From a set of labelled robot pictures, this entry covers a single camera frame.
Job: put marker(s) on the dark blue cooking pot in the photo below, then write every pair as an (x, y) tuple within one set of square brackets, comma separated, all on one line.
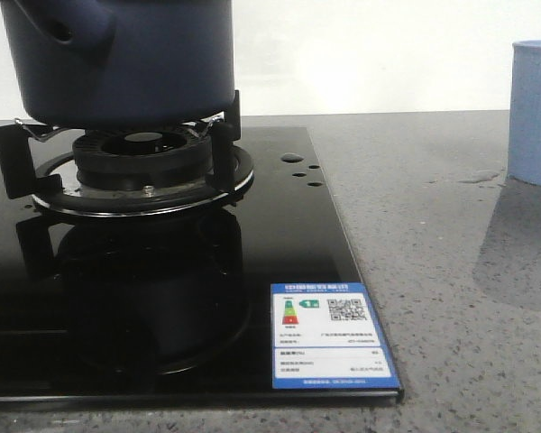
[(110, 64)]

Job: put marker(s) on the black glass gas stove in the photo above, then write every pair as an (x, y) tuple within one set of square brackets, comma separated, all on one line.
[(171, 312)]

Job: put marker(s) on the black gas burner head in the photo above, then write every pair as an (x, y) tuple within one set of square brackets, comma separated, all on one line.
[(130, 160)]

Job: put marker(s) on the light blue ribbed cup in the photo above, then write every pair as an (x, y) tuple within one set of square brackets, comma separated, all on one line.
[(524, 155)]

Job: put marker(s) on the blue energy label sticker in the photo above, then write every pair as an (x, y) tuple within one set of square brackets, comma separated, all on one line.
[(326, 336)]

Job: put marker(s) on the black pot support grate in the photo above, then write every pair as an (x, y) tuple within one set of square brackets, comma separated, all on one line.
[(54, 186)]

